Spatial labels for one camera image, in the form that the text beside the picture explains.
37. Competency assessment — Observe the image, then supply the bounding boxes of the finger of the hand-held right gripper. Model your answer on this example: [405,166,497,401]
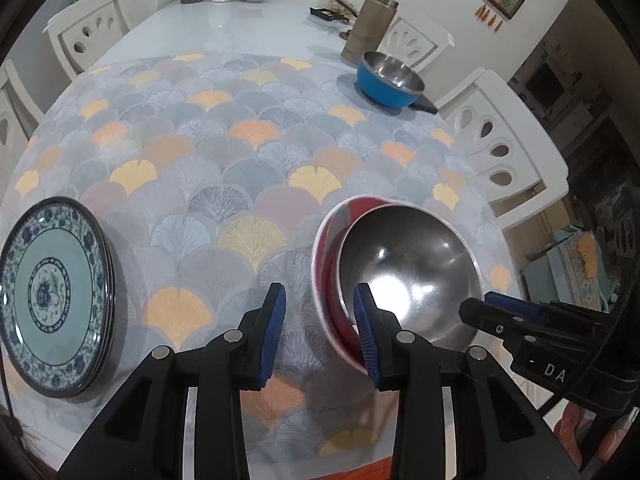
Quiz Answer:
[459,297,538,347]
[484,291,551,324]

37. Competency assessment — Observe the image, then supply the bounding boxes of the tan thermos flask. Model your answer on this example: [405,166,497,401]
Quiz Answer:
[341,0,399,62]

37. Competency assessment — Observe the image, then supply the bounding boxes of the fan print table mat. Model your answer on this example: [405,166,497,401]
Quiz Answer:
[0,52,513,480]

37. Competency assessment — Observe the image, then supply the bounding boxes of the white carved dining chair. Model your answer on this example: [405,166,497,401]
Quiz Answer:
[0,60,43,171]
[439,67,570,231]
[382,16,455,73]
[46,0,138,81]

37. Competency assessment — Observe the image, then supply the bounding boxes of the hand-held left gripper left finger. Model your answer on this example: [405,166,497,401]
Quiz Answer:
[57,282,287,480]

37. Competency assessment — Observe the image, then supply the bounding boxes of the stainless steel bowl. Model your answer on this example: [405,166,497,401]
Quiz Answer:
[337,201,484,356]

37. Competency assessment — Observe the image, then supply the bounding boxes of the person's right hand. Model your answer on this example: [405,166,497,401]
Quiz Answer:
[556,402,637,468]

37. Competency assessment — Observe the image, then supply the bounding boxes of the pink cartoon print bowl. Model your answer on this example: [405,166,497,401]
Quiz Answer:
[311,195,426,376]

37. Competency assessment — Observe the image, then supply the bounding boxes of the orange cloth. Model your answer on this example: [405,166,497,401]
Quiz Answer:
[330,455,401,480]

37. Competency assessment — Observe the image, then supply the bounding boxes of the yellow cloth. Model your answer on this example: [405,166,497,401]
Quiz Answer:
[577,237,601,278]

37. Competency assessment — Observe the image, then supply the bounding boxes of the blue steel bowl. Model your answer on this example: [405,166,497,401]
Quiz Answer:
[356,51,426,108]

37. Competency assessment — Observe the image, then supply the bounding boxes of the teal printed cloth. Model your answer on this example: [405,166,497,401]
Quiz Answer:
[522,225,621,311]

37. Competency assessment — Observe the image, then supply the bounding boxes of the dark wooden shelf unit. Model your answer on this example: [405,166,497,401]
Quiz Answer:
[510,0,628,211]

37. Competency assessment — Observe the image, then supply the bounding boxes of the small black tray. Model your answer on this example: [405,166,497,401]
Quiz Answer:
[310,6,351,23]

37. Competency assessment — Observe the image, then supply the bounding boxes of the black cable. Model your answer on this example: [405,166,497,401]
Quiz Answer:
[540,310,623,416]

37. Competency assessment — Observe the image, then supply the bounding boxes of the blue floral ceramic plate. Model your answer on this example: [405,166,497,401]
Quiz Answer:
[40,207,117,400]
[0,197,108,397]
[30,202,113,399]

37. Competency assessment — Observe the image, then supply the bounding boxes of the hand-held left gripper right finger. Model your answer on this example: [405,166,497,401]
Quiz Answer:
[352,282,583,480]

